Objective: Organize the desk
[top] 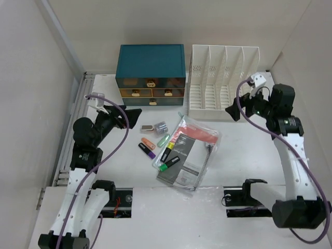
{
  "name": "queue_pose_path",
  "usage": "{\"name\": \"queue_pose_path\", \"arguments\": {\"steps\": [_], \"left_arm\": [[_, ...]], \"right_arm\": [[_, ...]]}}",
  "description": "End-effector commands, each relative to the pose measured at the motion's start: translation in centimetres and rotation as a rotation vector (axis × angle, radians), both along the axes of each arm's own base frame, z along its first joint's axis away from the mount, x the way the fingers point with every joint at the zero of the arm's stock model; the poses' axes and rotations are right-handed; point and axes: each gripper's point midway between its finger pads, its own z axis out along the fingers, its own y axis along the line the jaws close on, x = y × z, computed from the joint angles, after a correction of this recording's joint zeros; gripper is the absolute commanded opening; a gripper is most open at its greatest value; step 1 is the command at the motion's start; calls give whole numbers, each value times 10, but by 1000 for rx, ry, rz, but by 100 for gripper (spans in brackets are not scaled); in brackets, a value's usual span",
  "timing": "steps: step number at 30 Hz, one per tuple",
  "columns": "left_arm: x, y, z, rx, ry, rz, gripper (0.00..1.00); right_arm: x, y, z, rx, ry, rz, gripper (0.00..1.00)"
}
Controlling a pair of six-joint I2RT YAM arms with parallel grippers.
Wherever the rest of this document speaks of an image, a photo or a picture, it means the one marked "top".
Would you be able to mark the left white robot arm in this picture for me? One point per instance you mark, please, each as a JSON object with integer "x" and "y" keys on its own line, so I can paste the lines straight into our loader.
{"x": 86, "y": 196}

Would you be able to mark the yellow black highlighter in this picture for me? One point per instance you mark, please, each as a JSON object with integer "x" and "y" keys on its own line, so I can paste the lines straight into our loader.
{"x": 167, "y": 151}

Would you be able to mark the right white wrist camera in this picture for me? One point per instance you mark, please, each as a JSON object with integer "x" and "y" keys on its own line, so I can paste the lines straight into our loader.
{"x": 257, "y": 80}

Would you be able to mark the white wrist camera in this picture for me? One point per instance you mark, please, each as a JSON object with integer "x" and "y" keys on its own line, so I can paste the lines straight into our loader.
{"x": 97, "y": 103}
{"x": 257, "y": 80}

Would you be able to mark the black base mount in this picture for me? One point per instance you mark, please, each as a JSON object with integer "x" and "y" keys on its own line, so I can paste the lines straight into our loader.
{"x": 120, "y": 205}
{"x": 239, "y": 204}

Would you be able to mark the green black highlighter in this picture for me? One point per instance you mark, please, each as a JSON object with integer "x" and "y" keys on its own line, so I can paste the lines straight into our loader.
{"x": 169, "y": 163}

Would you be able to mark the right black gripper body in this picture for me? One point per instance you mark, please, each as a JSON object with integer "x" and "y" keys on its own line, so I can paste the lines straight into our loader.
{"x": 256, "y": 105}

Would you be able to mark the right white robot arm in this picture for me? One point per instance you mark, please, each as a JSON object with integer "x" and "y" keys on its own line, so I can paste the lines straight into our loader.
{"x": 301, "y": 205}

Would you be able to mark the aluminium rail frame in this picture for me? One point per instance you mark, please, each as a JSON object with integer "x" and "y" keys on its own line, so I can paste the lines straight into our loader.
{"x": 79, "y": 109}

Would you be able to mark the teal drawer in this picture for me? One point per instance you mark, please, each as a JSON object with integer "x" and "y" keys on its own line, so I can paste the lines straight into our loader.
{"x": 172, "y": 101}
{"x": 151, "y": 82}

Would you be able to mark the teal desktop drawer cabinet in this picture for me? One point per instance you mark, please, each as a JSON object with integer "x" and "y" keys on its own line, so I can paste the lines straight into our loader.
{"x": 151, "y": 61}

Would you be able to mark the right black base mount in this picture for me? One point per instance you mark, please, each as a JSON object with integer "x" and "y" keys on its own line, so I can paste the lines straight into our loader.
{"x": 239, "y": 204}

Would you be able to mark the clear zip pouch red card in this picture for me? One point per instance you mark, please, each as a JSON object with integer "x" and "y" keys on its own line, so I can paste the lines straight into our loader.
{"x": 192, "y": 153}

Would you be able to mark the mint green highlighter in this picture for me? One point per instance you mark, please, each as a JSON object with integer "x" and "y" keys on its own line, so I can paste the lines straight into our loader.
{"x": 161, "y": 143}

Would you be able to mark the white four-slot file rack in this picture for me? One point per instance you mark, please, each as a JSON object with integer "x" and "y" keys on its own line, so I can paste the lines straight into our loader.
{"x": 214, "y": 74}

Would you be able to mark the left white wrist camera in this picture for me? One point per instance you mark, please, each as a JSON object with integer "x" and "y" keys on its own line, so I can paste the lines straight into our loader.
{"x": 97, "y": 103}

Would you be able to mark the purple black highlighter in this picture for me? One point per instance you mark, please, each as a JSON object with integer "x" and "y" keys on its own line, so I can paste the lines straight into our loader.
{"x": 146, "y": 150}

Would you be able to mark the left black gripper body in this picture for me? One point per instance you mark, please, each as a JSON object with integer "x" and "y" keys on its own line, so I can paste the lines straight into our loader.
{"x": 107, "y": 122}

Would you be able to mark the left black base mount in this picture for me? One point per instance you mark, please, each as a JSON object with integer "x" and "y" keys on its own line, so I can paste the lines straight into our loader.
{"x": 120, "y": 205}

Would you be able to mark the grey spiral setup guide booklet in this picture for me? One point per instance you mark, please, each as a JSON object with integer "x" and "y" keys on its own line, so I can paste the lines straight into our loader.
{"x": 181, "y": 160}

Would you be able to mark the yellow drawer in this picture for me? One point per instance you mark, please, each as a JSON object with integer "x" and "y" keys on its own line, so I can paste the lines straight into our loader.
{"x": 135, "y": 93}

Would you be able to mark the middle right orange drawer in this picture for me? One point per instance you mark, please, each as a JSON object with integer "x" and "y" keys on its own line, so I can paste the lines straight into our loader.
{"x": 168, "y": 92}

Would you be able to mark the orange highlighter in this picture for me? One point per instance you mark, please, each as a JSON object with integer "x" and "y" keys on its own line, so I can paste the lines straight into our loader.
{"x": 148, "y": 143}

